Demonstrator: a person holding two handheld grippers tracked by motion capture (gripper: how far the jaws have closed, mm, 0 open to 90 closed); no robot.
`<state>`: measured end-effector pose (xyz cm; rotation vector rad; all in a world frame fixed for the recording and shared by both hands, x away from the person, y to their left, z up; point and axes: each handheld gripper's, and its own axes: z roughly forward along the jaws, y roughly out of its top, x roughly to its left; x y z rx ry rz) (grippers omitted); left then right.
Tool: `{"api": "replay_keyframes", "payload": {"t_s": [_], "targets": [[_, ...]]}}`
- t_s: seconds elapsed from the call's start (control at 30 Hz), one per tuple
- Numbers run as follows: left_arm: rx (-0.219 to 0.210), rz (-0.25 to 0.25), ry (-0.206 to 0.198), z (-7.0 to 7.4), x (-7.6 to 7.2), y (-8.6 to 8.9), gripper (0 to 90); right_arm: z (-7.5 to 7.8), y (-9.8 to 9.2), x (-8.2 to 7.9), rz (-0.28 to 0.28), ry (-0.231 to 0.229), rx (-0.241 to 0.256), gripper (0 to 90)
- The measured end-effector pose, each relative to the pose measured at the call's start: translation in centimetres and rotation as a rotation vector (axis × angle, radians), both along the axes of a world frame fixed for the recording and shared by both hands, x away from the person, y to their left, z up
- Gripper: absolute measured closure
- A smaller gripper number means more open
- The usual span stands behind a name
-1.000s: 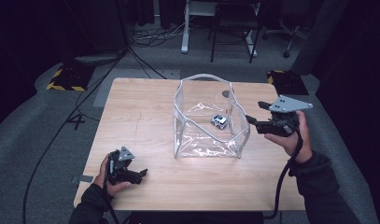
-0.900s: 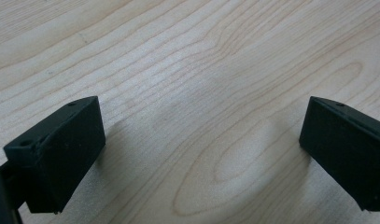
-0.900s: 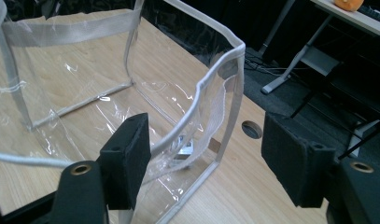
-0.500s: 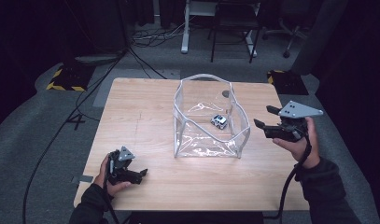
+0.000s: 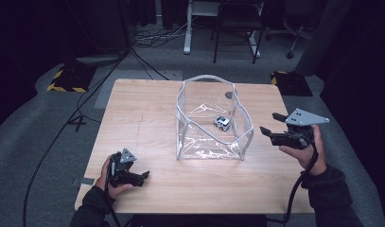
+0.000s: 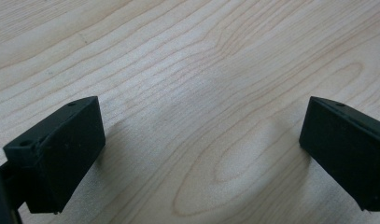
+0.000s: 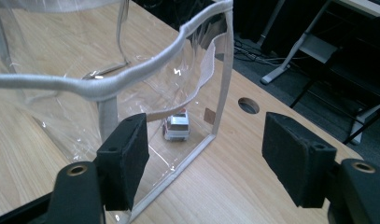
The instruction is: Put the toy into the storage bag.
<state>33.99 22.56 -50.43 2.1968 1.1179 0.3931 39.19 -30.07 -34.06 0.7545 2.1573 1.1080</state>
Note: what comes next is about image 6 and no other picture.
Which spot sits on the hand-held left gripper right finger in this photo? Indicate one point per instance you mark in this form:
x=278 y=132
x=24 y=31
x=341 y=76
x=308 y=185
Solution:
x=349 y=152

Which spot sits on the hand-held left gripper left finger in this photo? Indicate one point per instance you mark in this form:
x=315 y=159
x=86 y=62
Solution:
x=63 y=155

